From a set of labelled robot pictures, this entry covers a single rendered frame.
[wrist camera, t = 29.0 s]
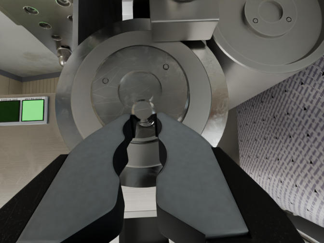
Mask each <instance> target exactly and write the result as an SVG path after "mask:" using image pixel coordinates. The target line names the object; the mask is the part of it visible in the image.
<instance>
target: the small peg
mask: <svg viewBox="0 0 324 243"><path fill-rule="evenodd" d="M154 114H155V107H154V105H153V104H152V103H151V102H150V101H149V100H146V99H141V100H138V101H136V102H135V103H134V105H133V107H132V115H133V117H134V118H135V120H136V121H137V122H138V123H139V124H140V125H141V126H144V127H149V126H151V125H153V123H154V122H155V120H154Z"/></svg>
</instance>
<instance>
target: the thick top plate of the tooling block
mask: <svg viewBox="0 0 324 243"><path fill-rule="evenodd" d="M0 6H1V7H2V8H3V9H4V10H5V11H6V12H7V13H8V14H10V15H11V16H12V17H13V18H14V19H15V20H16V21H17V22H19V23H20V24H21V25H22V26H23V27H24V28H25V29H27V30H28V31H29V32H30V33H31V34H32V35H33V36H34V37H36V38H37V39H38V40H39V41H40V42H41V43H42V44H43V45H45V46H46V47H47V48H48V49H49V50H50V51H51V52H52V53H54V54H55V55H56V56H57V48H68V49H70V50H71V51H72V35H73V5H72V4H71V0H0Z"/></svg>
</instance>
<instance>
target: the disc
mask: <svg viewBox="0 0 324 243"><path fill-rule="evenodd" d="M135 30H149V31H151V28H150V18H135V19H128V20H123V21H119V22H116V23H113V24H110V25H108V26H105V27H103V28H101V29H100V30H98V31H96V32H95V33H93V34H92V35H90V36H89V37H88V38H86V39H85V40H84V41H83V42H82V43H81V44H80V45H79V46H78V47H77V48H76V49H75V50H74V52H73V53H72V54H71V56H70V57H69V59H68V60H67V62H66V63H65V65H64V67H63V69H62V72H61V74H60V77H59V80H58V84H57V88H56V93H55V114H56V120H57V124H58V128H59V131H60V134H61V136H62V138H63V141H64V143H65V144H66V146H67V148H68V149H69V151H71V150H72V149H74V148H75V147H76V146H77V145H78V144H79V143H80V142H81V141H82V140H83V138H82V136H81V134H80V133H79V131H78V129H77V127H76V125H75V122H74V119H73V115H72V110H71V89H72V84H73V81H74V77H75V75H76V72H77V70H78V68H79V66H80V65H81V63H82V62H83V60H84V59H85V57H86V56H87V55H88V54H89V53H90V52H91V51H92V50H93V49H94V48H95V47H96V46H97V45H99V44H100V43H102V42H103V41H105V40H107V39H108V38H111V37H113V36H115V35H118V34H121V33H124V32H128V31H135ZM181 42H182V43H184V44H185V45H186V46H188V47H189V48H190V49H191V50H192V51H193V52H194V53H195V54H196V55H197V57H198V58H199V59H200V61H201V62H202V64H203V66H204V68H205V70H206V72H207V74H208V77H209V81H210V84H211V90H212V106H211V112H210V116H209V120H208V122H207V125H206V127H205V129H204V131H203V133H202V134H201V136H203V137H204V138H205V139H206V140H207V141H208V142H209V143H210V144H211V145H212V146H213V147H216V146H217V144H218V143H219V141H220V139H221V137H222V134H223V132H224V129H225V126H226V122H227V118H228V111H229V93H228V86H227V82H226V79H225V75H224V73H223V70H222V68H221V66H220V64H219V62H218V60H217V59H216V57H215V56H214V54H213V53H212V51H211V50H210V49H209V48H208V47H207V46H206V44H205V43H204V42H202V41H201V40H183V41H181ZM162 168H163V166H162V165H158V166H153V167H146V168H136V167H128V166H126V167H125V168H124V169H123V171H122V172H121V174H120V176H119V177H120V182H121V186H125V187H132V188H150V187H156V178H157V175H158V173H159V172H160V170H161V169H162Z"/></svg>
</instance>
